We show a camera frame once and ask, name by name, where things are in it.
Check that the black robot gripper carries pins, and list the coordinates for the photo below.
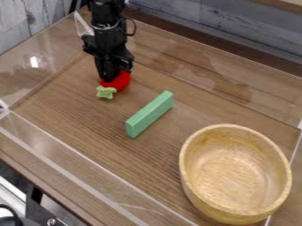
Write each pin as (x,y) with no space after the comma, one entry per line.
(105,45)

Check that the red plush strawberry toy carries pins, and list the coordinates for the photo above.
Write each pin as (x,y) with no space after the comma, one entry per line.
(107,89)

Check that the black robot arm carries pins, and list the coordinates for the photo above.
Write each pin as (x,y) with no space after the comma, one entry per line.
(107,14)

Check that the green rectangular block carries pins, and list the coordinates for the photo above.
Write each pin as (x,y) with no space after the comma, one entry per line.
(148,114)

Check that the wooden bowl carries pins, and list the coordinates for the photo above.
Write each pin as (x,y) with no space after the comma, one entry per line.
(234,173)

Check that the clear acrylic corner bracket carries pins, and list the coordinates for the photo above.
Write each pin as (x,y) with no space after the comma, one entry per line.
(83,28)

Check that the clear acrylic enclosure walls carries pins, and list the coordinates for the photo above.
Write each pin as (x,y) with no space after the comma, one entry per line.
(63,137)

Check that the black metal table frame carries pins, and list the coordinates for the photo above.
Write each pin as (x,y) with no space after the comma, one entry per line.
(40,204)

